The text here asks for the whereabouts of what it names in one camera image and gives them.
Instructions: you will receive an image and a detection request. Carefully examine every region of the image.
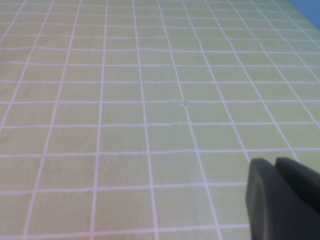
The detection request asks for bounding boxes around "green white-grid tablecloth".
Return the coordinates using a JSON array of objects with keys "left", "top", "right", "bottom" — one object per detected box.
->
[{"left": 0, "top": 0, "right": 320, "bottom": 240}]

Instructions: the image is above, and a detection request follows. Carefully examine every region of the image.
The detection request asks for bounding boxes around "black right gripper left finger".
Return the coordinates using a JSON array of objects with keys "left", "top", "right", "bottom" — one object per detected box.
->
[{"left": 244, "top": 157, "right": 320, "bottom": 240}]

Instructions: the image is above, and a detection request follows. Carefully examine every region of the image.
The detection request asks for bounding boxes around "blue background panel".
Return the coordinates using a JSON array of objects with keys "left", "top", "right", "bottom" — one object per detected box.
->
[{"left": 289, "top": 0, "right": 320, "bottom": 29}]

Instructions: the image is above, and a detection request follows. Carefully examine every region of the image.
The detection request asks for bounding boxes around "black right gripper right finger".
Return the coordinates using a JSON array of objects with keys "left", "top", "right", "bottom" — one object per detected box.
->
[{"left": 274, "top": 156, "right": 320, "bottom": 213}]

